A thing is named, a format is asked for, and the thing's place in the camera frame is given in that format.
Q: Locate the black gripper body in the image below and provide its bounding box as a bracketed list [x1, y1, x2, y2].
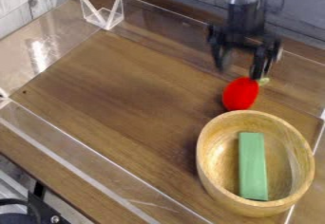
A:
[207, 0, 282, 61]

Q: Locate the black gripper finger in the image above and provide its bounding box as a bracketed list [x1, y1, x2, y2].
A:
[211, 40, 233, 71]
[250, 45, 273, 80]

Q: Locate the red plush tomato toy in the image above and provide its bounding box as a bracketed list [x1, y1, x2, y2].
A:
[222, 77, 270, 111]

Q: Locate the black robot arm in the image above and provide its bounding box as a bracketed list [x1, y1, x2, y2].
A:
[207, 0, 283, 81]

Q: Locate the wooden bowl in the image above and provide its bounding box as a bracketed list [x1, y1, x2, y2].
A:
[195, 110, 314, 218]

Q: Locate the green rectangular block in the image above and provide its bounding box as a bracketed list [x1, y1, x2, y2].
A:
[238, 132, 267, 201]

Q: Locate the clear acrylic back wall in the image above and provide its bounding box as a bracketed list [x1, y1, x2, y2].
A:
[112, 0, 325, 118]

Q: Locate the clear acrylic wall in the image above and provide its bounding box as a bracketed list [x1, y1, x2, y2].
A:
[112, 0, 325, 118]
[0, 0, 99, 98]
[0, 99, 213, 224]

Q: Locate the clear acrylic corner bracket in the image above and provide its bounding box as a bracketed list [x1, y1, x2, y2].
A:
[80, 0, 124, 30]

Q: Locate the clear acrylic left wall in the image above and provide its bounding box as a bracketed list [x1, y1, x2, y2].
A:
[0, 0, 99, 98]

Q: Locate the clear acrylic front wall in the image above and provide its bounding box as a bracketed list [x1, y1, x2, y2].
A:
[0, 99, 213, 224]

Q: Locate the black clamp with cable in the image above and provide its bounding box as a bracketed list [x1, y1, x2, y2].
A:
[0, 193, 72, 224]

